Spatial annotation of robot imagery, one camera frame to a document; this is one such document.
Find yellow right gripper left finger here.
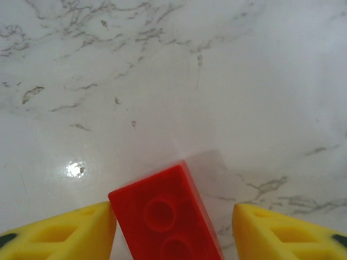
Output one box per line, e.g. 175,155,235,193
0,201,117,260

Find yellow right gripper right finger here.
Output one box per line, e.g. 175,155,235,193
233,203,347,260

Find red lego brick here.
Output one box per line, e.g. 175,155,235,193
108,159,226,260

